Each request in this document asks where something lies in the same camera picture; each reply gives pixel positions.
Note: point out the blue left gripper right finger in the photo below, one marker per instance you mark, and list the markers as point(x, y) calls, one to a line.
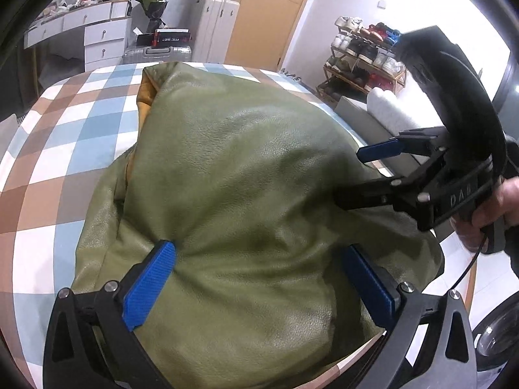
point(374, 284)

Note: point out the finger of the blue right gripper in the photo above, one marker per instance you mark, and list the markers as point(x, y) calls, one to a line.
point(373, 193)
point(382, 150)

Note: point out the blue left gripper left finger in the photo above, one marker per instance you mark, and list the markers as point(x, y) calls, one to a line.
point(142, 285)

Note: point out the olive green leather jacket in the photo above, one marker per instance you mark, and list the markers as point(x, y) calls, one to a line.
point(239, 176)

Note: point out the person's right hand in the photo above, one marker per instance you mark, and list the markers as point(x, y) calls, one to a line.
point(503, 204)

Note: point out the white cushion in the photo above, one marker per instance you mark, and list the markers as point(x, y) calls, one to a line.
point(410, 109)

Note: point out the wooden shoe rack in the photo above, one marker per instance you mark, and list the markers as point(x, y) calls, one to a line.
point(362, 59)

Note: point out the washing machine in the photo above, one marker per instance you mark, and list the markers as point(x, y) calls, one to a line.
point(495, 341)

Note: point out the checkered bed sheet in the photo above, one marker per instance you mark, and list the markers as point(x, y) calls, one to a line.
point(49, 170)

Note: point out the wooden door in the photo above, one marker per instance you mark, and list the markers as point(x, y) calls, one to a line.
point(262, 31)

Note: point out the black red box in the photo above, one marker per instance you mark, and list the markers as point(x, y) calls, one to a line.
point(165, 37)

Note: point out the silver suitcase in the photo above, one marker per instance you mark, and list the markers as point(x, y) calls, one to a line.
point(156, 54)

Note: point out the green flower bouquet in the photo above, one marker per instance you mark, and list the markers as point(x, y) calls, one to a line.
point(154, 10)

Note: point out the white drawer desk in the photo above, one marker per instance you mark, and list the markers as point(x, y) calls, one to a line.
point(99, 33)

